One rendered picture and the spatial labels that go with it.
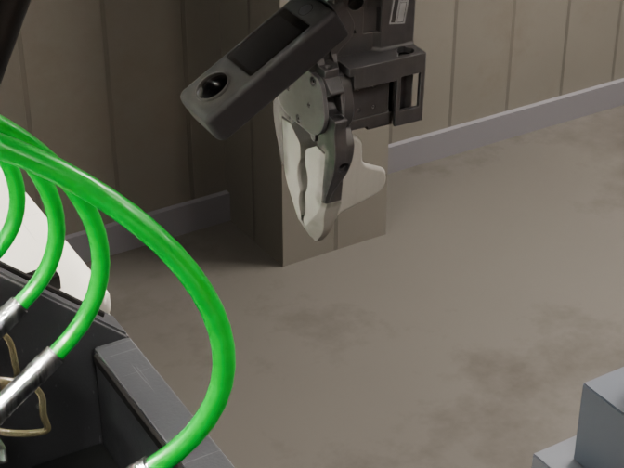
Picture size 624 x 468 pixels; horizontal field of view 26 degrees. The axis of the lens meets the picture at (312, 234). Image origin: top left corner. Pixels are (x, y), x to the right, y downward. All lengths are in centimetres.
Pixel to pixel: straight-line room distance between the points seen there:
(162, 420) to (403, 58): 48
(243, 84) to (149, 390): 48
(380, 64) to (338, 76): 3
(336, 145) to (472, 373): 204
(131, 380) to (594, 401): 46
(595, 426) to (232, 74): 66
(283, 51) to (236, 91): 4
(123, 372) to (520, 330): 186
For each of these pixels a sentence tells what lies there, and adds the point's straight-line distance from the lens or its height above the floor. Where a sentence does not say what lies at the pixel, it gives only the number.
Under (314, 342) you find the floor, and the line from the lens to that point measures 301.
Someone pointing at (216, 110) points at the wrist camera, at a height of 135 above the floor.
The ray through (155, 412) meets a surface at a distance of 127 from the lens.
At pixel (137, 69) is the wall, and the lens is 320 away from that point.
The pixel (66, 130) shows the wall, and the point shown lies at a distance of 318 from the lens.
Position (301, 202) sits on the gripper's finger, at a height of 124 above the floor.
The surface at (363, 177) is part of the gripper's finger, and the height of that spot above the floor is 127.
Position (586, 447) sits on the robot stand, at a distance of 144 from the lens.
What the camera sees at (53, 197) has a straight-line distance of 108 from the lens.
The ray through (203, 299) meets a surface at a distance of 78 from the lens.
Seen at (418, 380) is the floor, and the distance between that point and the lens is 290.
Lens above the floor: 172
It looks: 30 degrees down
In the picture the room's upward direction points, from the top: straight up
